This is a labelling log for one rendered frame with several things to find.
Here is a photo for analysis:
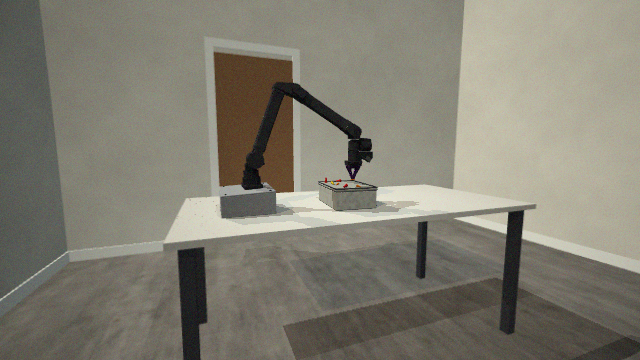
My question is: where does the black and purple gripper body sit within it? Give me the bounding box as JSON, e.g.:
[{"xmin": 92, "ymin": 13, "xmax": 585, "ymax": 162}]
[{"xmin": 345, "ymin": 151, "xmax": 362, "ymax": 166}]

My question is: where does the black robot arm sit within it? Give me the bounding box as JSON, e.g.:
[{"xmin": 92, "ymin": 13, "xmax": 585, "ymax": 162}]
[{"xmin": 241, "ymin": 82, "xmax": 373, "ymax": 190}]

